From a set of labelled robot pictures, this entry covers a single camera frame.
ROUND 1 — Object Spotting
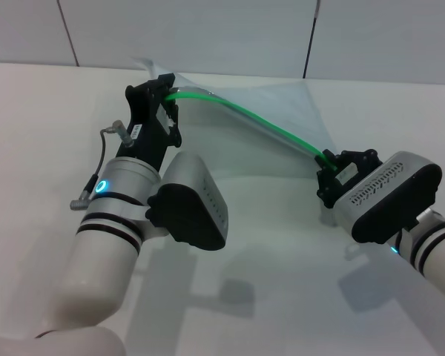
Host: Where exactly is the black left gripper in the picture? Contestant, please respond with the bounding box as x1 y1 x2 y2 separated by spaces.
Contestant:
125 73 182 175

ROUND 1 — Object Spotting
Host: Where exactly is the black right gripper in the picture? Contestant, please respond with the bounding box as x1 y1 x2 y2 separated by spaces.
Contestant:
316 148 380 209

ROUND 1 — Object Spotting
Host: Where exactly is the clear green zip document bag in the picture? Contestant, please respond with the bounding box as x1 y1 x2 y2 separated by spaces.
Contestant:
129 56 337 171

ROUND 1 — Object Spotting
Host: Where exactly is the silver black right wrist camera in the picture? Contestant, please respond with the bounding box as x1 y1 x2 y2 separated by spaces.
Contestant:
335 151 443 245

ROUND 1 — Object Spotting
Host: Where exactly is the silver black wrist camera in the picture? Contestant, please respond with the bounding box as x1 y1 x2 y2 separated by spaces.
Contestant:
335 151 443 245
147 151 230 252

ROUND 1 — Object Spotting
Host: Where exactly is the grey left wrist cable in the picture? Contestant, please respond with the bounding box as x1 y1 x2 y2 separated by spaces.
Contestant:
70 120 129 211

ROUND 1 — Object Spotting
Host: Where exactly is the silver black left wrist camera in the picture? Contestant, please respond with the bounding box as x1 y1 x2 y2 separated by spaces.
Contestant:
147 151 230 252

